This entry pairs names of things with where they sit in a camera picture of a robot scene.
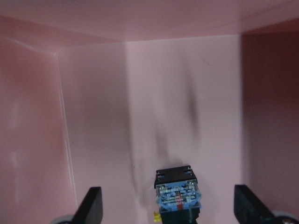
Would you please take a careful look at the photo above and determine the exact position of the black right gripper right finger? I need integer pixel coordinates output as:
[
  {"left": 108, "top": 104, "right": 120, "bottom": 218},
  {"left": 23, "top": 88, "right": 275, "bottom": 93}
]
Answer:
[{"left": 234, "top": 185, "right": 275, "bottom": 224}]

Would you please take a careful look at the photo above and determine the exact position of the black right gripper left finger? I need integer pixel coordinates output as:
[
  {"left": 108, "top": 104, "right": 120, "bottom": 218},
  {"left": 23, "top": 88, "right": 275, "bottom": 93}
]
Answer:
[{"left": 72, "top": 187, "right": 103, "bottom": 224}]

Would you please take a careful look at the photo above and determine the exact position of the yellow push button switch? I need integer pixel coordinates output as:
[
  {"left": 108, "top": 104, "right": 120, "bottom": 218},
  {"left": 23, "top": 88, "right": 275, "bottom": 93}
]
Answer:
[{"left": 153, "top": 165, "right": 202, "bottom": 224}]

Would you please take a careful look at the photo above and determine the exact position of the pink plastic bin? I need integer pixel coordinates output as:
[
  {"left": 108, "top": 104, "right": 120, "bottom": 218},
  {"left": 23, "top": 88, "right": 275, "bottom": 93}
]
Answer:
[{"left": 0, "top": 0, "right": 299, "bottom": 224}]

